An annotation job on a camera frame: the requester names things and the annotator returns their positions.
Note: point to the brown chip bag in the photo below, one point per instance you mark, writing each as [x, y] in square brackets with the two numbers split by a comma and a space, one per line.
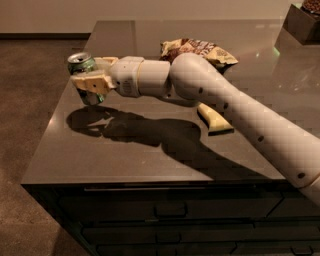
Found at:
[214, 54]

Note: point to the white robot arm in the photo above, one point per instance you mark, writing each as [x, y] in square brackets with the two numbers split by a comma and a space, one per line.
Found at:
[190, 80]

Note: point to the green soda can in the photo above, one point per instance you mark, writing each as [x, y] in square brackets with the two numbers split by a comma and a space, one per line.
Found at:
[86, 78]

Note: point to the dark drawer cabinet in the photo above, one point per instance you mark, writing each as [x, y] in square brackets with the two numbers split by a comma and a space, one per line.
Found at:
[184, 219]

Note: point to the dark box with snacks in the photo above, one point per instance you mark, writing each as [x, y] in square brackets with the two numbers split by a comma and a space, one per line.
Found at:
[299, 28]

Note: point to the yellow sponge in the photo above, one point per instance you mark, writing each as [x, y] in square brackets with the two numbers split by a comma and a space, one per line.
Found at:
[215, 122]

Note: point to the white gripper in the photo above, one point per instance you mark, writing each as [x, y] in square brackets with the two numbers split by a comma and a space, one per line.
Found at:
[125, 76]

